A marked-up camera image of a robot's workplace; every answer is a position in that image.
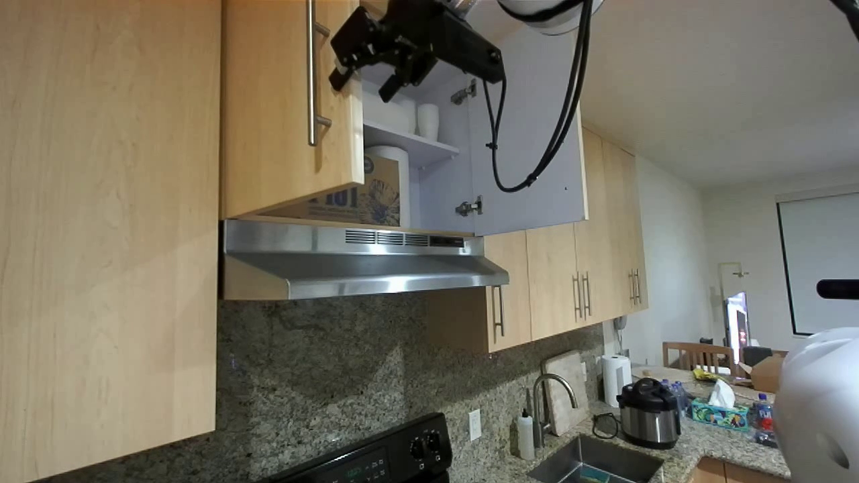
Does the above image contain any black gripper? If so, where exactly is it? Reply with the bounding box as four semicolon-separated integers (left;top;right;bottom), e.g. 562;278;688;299
329;0;478;102

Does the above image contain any long steel door handle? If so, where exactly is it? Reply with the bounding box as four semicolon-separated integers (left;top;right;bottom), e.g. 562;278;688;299
303;0;335;151

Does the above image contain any light wood cabinet door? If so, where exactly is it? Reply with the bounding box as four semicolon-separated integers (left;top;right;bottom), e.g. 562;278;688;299
221;0;369;222
459;16;592;239

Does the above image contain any metal cabinet door hinge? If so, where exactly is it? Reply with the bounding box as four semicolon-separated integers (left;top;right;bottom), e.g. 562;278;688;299
448;78;480;106
451;196;487;219

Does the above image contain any open cabinet body with shelf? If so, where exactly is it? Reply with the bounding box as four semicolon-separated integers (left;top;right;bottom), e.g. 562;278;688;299
358;0;478;236

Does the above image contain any white stacked box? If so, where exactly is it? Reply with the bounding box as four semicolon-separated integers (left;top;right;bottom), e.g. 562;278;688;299
361;89;420;137

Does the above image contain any small white cup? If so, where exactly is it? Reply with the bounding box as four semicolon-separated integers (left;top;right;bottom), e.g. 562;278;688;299
413;98;444;142

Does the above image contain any Fiji cardboard box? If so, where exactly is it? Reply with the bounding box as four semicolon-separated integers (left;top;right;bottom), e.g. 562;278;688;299
265;156;404;227

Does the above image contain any stainless steel range hood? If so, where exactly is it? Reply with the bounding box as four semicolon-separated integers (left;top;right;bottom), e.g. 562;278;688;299
221;214;512;303

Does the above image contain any pale leaning cutting board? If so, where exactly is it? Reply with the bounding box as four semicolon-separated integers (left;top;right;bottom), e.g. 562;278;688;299
543;349;594;436

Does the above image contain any curved chrome sink faucet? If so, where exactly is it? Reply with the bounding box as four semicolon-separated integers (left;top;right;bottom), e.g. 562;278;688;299
533;371;584;450

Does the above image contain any white countertop paper towel roll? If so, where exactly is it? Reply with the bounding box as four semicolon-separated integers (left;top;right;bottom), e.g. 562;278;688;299
600;350;635;409

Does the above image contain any black stove control panel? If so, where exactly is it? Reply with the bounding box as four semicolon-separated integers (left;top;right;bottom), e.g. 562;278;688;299
259;409;456;483

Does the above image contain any white soap bottle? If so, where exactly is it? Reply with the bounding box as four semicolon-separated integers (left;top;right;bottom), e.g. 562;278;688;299
512;392;537;460

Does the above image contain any wooden chair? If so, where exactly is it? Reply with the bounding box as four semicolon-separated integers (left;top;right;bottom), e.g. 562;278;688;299
661;334;737;372

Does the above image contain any silver rice cooker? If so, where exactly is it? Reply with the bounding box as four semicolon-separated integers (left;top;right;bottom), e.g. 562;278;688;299
617;376;686;450

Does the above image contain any steel kitchen sink basin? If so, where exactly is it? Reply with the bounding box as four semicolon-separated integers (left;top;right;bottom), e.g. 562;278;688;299
527;432;667;483

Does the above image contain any green tissue box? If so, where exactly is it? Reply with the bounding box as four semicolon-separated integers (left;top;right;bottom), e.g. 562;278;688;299
688;376;746;428

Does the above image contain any brown cardboard box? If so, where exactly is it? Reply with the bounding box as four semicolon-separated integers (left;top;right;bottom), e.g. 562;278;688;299
749;350;784;393

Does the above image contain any clear plastic water bottle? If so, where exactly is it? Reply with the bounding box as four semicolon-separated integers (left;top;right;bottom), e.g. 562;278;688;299
749;392;774;448

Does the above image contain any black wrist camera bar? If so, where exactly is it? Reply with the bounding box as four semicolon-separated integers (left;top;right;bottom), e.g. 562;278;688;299
435;23;507;85

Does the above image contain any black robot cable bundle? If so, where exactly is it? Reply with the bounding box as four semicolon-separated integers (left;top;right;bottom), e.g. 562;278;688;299
480;0;600;196

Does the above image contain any short steel cabinet handle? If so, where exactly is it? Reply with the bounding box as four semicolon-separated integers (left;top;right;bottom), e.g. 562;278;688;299
488;281;507;341

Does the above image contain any light wood wall cabinet row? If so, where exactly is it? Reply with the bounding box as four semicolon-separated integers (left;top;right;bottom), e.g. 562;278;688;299
484;129;652;356

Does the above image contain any white wall board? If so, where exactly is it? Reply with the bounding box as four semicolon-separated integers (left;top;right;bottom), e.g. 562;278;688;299
777;188;859;337

